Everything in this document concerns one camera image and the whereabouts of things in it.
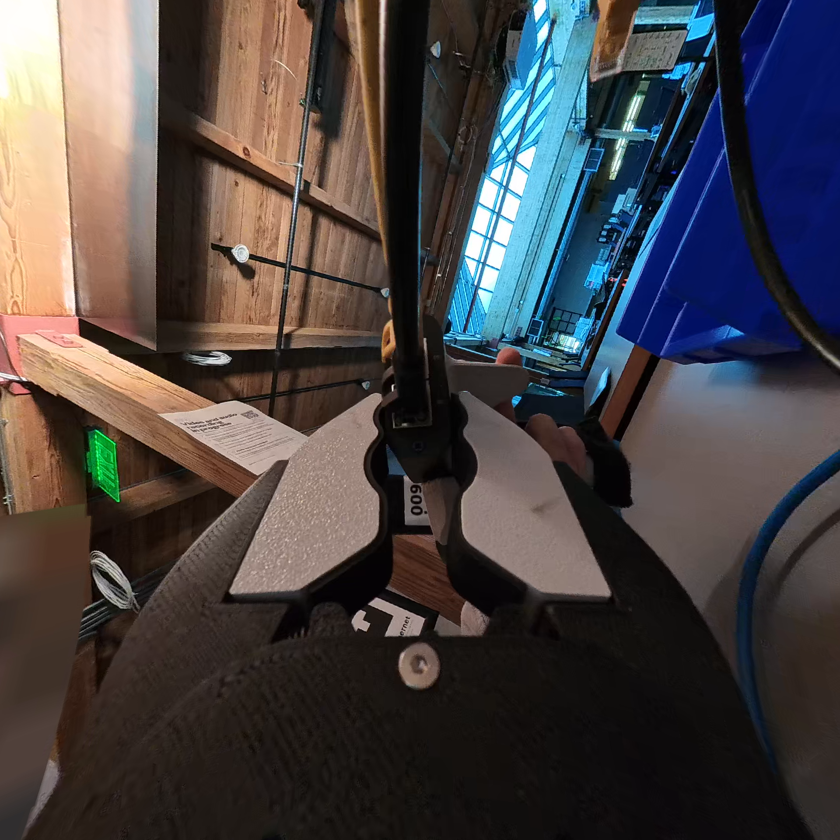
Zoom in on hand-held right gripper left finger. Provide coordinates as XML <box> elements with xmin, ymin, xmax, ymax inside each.
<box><xmin>226</xmin><ymin>392</ymin><xmax>396</xmax><ymax>641</ymax></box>

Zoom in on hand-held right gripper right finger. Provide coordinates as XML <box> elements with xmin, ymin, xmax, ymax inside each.
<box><xmin>438</xmin><ymin>390</ymin><xmax>614</xmax><ymax>637</ymax></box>

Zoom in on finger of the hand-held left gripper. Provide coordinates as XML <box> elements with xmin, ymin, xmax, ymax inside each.
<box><xmin>420</xmin><ymin>478</ymin><xmax>462</xmax><ymax>547</ymax></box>
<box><xmin>425</xmin><ymin>338</ymin><xmax>531</xmax><ymax>421</ymax></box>

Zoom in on blue ethernet cable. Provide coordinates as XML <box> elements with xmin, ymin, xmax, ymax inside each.
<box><xmin>735</xmin><ymin>449</ymin><xmax>840</xmax><ymax>770</ymax></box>

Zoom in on black cable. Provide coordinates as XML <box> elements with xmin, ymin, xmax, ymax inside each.
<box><xmin>377</xmin><ymin>0</ymin><xmax>840</xmax><ymax>483</ymax></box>

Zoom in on grey desk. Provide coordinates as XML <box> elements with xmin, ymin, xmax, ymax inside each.
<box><xmin>584</xmin><ymin>348</ymin><xmax>840</xmax><ymax>840</ymax></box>

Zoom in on person's left hand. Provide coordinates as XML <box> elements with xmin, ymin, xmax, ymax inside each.
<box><xmin>492</xmin><ymin>346</ymin><xmax>595</xmax><ymax>490</ymax></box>

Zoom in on white paper notice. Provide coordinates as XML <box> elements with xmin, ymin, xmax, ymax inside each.
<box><xmin>159</xmin><ymin>400</ymin><xmax>309</xmax><ymax>476</ymax></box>

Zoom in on white printed label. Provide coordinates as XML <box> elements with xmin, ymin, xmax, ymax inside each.
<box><xmin>352</xmin><ymin>596</ymin><xmax>439</xmax><ymax>639</ymax></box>

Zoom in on large window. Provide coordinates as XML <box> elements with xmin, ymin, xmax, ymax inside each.
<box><xmin>449</xmin><ymin>0</ymin><xmax>559</xmax><ymax>336</ymax></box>

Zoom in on black tie rod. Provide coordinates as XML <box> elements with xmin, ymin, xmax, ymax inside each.
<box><xmin>211</xmin><ymin>243</ymin><xmax>392</xmax><ymax>300</ymax></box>

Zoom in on wooden beam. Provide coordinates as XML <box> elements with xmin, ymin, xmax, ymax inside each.
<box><xmin>16</xmin><ymin>333</ymin><xmax>468</xmax><ymax>626</ymax></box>

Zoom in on green exit sign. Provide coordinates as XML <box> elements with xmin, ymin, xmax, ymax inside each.
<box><xmin>84</xmin><ymin>427</ymin><xmax>123</xmax><ymax>504</ymax></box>

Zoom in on black threaded rod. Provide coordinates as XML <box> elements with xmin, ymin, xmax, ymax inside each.
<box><xmin>272</xmin><ymin>0</ymin><xmax>330</xmax><ymax>403</ymax></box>

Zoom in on blue plastic bin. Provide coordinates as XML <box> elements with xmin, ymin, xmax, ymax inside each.
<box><xmin>616</xmin><ymin>0</ymin><xmax>840</xmax><ymax>366</ymax></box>

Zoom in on white hanging sign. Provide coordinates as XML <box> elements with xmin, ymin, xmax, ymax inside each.
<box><xmin>622</xmin><ymin>29</ymin><xmax>681</xmax><ymax>73</ymax></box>

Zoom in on white wire bundle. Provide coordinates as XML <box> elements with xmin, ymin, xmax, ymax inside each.
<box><xmin>88</xmin><ymin>551</ymin><xmax>140</xmax><ymax>613</ymax></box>

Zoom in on yellow ethernet cable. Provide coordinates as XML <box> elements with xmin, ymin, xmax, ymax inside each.
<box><xmin>354</xmin><ymin>0</ymin><xmax>396</xmax><ymax>363</ymax></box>

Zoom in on red metal bracket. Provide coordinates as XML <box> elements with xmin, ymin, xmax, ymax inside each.
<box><xmin>0</xmin><ymin>314</ymin><xmax>81</xmax><ymax>395</ymax></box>

